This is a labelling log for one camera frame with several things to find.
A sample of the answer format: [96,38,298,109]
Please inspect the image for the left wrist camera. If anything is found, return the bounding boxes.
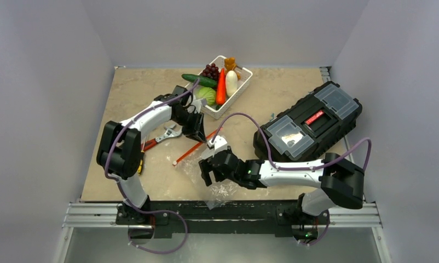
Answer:
[172,85,188,96]

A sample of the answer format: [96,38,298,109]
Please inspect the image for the orange carrot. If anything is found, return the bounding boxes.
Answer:
[216,68,227,105]

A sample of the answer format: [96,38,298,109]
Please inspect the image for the yellow black screwdriver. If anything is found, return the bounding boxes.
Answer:
[137,151,145,175]

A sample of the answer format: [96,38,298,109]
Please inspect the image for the white radish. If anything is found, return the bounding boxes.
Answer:
[225,70,238,97]

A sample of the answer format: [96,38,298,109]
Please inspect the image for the dark red grapes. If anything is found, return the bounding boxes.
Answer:
[200,63,220,81]

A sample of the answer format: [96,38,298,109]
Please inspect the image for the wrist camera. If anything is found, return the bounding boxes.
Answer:
[201,136,228,159]
[172,85,188,96]

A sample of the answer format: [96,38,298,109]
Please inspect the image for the green cucumber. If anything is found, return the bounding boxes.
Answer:
[181,73,218,88]

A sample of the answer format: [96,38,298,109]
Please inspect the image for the adjustable wrench red handle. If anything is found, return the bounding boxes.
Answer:
[141,124,182,152]

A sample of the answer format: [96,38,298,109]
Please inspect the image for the black plastic toolbox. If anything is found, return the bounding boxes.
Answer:
[253,81,362,162]

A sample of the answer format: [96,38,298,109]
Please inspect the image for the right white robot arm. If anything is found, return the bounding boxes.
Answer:
[199,149,365,223]

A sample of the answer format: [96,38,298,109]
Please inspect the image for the white plastic basket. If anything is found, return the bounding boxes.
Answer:
[181,55,253,119]

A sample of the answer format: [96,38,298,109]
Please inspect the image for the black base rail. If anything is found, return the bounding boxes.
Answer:
[62,200,383,241]

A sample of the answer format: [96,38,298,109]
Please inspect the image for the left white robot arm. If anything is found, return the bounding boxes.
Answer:
[96,94,206,224]

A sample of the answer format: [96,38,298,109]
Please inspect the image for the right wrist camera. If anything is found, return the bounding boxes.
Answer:
[201,136,228,159]

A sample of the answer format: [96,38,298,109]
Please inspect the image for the green cabbage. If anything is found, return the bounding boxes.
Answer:
[194,87,216,106]

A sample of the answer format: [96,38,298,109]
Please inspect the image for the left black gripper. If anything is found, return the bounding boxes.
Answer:
[172,110,206,144]

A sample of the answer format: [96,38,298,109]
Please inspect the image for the clear orange zip bag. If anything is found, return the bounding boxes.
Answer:
[172,142,239,210]

